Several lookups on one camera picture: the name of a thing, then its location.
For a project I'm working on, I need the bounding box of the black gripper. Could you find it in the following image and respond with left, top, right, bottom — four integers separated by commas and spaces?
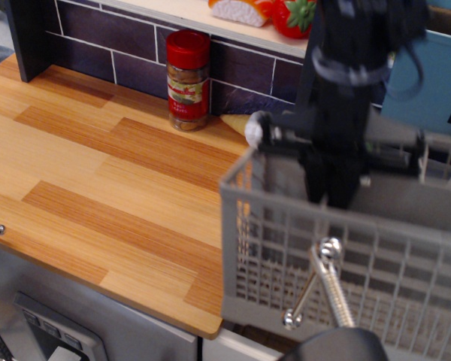
256, 75, 425, 209

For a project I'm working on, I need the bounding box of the grey plastic drying rack basket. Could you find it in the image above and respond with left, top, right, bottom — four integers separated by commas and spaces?
220, 135, 451, 360

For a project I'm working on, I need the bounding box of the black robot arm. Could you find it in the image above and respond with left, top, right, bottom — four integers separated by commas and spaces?
246, 1, 429, 208

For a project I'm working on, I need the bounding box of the toy ice cream cone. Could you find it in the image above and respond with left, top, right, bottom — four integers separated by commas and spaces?
219, 111, 266, 149

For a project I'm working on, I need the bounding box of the light blue bin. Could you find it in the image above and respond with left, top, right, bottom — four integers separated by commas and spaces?
381, 31, 451, 135

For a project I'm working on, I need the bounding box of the black clamp base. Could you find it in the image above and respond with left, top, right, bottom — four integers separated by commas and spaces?
280, 327, 389, 361

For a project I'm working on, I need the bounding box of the red toy strawberry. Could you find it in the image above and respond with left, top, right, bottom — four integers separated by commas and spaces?
271, 0, 316, 39

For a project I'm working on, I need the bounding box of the toy salmon sushi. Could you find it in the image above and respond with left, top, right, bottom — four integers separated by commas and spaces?
207, 0, 274, 27

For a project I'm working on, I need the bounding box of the red lid spice jar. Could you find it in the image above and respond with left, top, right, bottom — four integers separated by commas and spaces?
166, 30, 210, 132

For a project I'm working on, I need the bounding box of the grey control panel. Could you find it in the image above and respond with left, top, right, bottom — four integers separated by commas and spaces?
14, 292, 107, 360

